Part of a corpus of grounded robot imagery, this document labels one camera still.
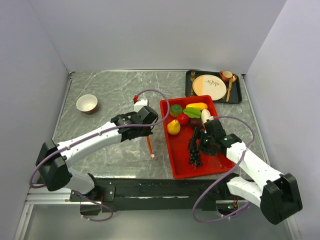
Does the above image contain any dark purple fruit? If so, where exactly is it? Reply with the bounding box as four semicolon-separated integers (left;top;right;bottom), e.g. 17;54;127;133
188;118;203;129

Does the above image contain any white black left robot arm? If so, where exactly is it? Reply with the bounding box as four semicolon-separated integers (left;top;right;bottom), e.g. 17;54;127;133
36;106;159;201

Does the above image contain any yellow mango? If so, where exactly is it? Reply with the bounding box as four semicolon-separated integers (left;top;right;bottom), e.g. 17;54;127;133
185;102;208;111

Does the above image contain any red apple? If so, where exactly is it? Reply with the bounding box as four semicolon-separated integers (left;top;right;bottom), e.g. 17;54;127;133
176;113;190;126

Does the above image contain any clear zip bag orange zipper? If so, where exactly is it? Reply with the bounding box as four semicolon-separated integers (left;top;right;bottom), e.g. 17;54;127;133
104;136;156;169

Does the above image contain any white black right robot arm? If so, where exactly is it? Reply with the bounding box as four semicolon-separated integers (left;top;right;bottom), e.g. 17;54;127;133
188;119;303;225

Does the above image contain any white radish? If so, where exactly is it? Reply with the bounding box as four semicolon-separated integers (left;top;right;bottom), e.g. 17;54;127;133
201;109;212;126

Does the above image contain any green orange fruit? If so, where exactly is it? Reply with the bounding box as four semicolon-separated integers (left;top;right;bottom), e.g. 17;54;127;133
169;104;183;118

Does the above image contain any orange cup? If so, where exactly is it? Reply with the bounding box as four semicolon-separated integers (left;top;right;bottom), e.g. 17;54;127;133
219;70;233;82

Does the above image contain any red plastic tray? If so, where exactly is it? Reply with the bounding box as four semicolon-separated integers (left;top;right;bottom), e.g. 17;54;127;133
159;95;235;179

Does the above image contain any yellow pear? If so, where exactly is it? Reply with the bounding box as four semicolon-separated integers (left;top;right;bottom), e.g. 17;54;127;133
166;119;181;136

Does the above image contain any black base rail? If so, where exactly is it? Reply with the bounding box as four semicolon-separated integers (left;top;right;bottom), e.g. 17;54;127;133
66;173;237;217

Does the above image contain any cream orange plate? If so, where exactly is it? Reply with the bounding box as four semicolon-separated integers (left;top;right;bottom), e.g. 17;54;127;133
192;74;227;101

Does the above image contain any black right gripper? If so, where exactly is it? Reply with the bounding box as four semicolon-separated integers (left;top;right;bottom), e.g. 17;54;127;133
187;127;217;157

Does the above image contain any white brown bowl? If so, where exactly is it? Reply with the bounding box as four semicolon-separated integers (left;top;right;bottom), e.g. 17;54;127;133
75;94;98;115

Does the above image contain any green leaf vegetable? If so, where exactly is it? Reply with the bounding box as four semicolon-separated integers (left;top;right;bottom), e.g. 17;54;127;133
183;107;202;119

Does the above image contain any gold fork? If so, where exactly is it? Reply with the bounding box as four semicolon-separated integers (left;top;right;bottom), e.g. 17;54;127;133
189;71;196;97

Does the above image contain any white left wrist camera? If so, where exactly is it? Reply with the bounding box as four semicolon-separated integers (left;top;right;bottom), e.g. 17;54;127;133
133;95;149;112

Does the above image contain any black serving tray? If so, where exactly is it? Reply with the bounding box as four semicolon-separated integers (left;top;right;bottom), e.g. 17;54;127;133
184;70;243;104

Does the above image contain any gold spoon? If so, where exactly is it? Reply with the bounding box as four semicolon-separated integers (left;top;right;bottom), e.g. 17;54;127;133
226;74;237;102

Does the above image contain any black grape bunch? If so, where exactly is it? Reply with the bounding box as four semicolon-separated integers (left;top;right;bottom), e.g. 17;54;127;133
188;145;203;168

